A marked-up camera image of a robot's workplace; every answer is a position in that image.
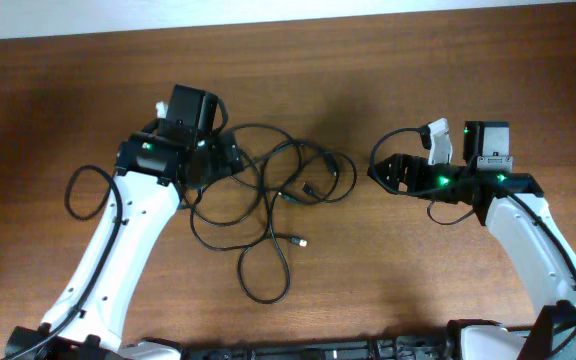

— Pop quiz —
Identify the black cable gold plug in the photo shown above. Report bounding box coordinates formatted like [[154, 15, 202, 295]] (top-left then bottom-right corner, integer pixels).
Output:
[[183, 140, 308, 305]]

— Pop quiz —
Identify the right camera black cable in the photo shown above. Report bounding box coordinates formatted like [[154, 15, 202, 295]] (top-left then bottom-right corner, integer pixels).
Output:
[[369, 125, 576, 359]]

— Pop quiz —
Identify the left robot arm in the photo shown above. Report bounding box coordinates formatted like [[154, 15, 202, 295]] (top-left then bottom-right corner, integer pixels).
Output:
[[5, 85, 243, 359]]

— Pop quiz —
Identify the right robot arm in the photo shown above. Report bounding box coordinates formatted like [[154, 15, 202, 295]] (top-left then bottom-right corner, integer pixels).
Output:
[[367, 118, 576, 359]]

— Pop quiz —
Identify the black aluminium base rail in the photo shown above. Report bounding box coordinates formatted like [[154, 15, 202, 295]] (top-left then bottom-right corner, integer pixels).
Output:
[[181, 335, 455, 360]]

